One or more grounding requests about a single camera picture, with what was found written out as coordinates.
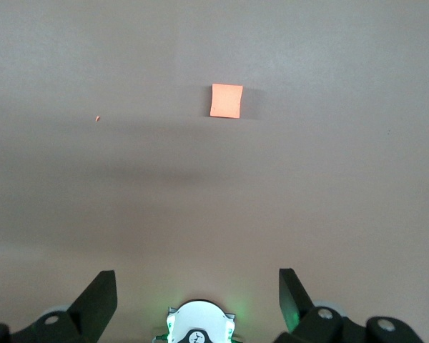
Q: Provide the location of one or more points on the brown table cover mat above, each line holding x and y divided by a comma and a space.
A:
214, 200

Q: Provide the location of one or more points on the orange foam block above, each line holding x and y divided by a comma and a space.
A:
226, 100

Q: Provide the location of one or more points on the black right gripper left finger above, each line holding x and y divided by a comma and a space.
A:
93, 303

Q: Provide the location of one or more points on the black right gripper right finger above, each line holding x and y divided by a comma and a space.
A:
300, 311

